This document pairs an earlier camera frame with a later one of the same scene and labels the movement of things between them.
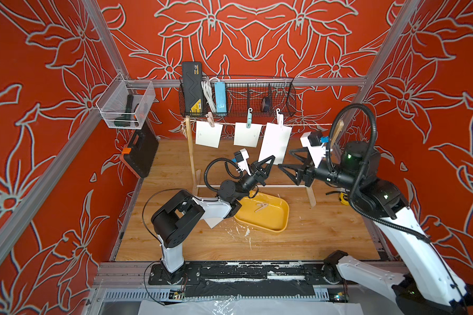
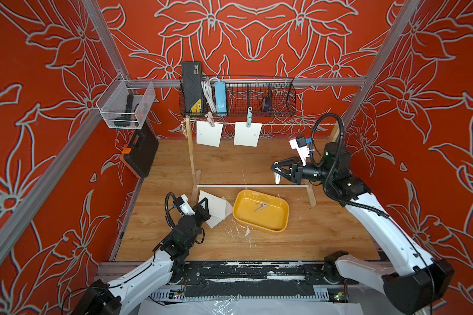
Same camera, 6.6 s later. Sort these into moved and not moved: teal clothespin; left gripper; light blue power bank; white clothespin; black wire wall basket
Moved: white clothespin; left gripper
Not moved: black wire wall basket; light blue power bank; teal clothespin
